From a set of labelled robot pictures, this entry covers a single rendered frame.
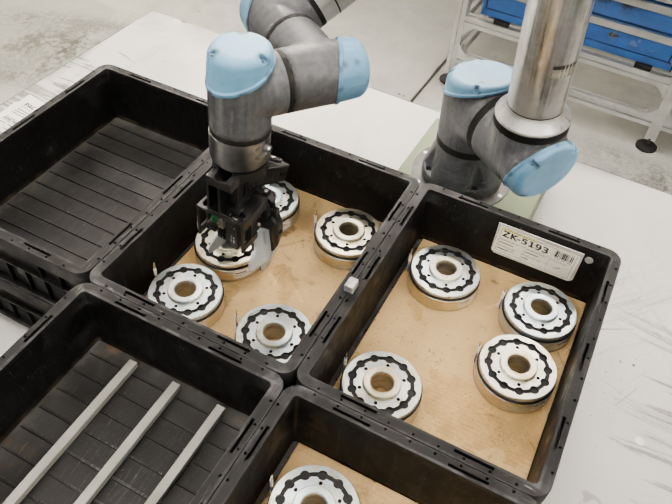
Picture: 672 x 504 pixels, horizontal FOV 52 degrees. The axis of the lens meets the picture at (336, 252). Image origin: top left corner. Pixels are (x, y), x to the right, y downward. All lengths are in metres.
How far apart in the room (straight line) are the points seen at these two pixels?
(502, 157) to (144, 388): 0.63
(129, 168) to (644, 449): 0.92
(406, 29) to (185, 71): 1.83
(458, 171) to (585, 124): 1.75
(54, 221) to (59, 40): 2.20
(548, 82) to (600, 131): 1.93
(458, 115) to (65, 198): 0.66
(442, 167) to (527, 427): 0.53
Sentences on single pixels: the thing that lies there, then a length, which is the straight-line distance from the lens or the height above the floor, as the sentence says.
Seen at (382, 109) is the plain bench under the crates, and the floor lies 0.70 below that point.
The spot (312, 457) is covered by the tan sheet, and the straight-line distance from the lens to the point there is 0.86.
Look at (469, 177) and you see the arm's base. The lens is 1.26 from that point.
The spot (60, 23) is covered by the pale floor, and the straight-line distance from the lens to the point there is 3.43.
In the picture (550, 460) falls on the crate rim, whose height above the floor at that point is 0.93.
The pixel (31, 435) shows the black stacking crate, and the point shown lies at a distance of 0.92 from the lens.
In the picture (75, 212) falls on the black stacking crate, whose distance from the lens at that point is 1.16.
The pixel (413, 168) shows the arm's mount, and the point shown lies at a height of 0.76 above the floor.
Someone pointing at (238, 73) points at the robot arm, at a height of 1.19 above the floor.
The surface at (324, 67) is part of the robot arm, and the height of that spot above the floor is 1.17.
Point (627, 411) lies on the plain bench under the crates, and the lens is 1.16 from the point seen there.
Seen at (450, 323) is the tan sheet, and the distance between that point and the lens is 0.99.
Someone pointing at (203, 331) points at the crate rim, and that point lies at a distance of 0.84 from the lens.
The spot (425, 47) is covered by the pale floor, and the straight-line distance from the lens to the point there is 3.24.
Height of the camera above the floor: 1.60
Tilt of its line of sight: 47 degrees down
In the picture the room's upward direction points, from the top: 5 degrees clockwise
